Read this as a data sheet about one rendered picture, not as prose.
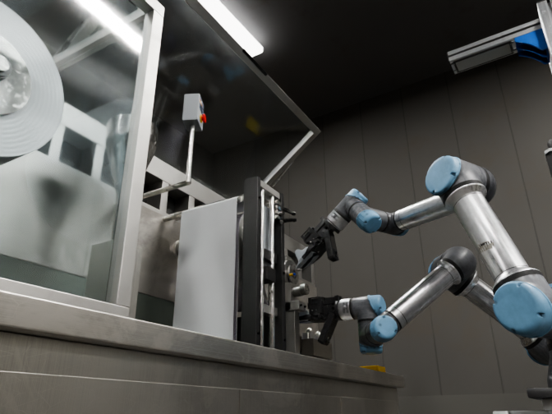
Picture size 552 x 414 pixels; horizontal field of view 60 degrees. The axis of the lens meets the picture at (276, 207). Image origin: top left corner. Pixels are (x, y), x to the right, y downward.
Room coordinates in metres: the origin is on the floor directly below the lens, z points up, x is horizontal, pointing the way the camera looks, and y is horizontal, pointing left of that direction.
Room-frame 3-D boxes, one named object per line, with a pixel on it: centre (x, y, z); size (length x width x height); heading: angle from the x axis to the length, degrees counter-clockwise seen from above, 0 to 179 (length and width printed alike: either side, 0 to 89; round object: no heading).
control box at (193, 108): (1.29, 0.25, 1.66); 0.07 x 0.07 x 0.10; 86
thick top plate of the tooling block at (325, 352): (1.98, 0.00, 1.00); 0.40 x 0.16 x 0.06; 59
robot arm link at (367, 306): (1.65, -0.31, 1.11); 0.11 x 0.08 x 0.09; 59
